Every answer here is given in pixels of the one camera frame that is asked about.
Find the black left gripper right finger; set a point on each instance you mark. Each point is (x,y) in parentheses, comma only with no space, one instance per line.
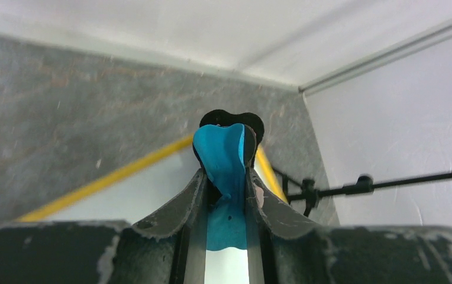
(279,239)

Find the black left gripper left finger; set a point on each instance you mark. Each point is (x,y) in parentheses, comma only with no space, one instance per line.
(172,243)

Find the small wood-framed whiteboard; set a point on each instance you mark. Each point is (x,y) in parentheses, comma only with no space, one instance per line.
(134,191)

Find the blue whiteboard eraser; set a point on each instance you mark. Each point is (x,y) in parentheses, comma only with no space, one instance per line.
(225,146)

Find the black tripod stand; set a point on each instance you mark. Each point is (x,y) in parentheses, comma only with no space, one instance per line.
(307,192)

